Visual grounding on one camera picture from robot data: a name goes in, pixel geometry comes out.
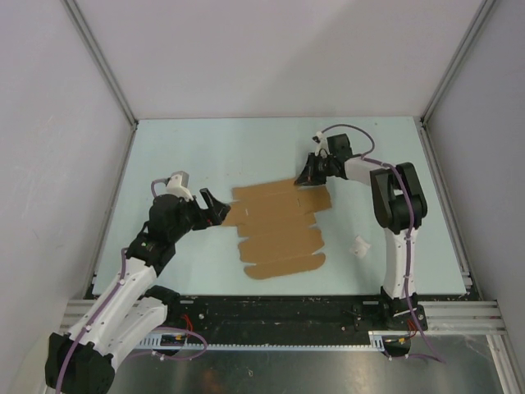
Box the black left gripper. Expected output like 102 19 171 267
169 188 230 242

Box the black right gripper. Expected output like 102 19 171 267
295 152 336 186

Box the brown cardboard box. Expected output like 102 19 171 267
223 178 332 280

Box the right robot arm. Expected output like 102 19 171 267
294 132 427 331

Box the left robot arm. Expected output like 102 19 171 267
44 186 231 393

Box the small white plastic piece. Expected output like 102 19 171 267
349 236 371 259

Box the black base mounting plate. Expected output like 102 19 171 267
147 286 428 346

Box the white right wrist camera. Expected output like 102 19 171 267
312 131 329 158

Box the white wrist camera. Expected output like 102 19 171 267
312 131 329 158
166 171 194 201

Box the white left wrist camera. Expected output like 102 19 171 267
166 171 194 201

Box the right aluminium corner post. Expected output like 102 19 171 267
419 0 497 126

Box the aluminium corner post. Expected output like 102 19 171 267
60 0 139 126
419 0 497 126

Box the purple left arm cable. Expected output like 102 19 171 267
57 177 208 391

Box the grey slotted cable duct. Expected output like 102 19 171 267
135 330 386 352

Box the left aluminium corner post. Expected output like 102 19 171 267
60 0 139 126

